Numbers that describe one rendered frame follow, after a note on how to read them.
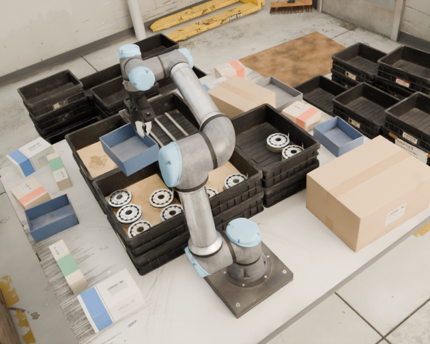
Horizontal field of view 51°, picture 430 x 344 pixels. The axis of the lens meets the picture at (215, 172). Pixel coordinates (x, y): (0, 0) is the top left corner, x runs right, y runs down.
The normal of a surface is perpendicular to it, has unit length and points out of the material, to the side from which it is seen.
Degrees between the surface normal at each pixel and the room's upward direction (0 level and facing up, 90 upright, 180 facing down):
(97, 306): 0
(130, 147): 1
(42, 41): 90
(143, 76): 90
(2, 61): 90
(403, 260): 0
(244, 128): 90
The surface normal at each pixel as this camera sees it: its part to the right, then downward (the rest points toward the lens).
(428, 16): -0.82, 0.45
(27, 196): -0.11, -0.73
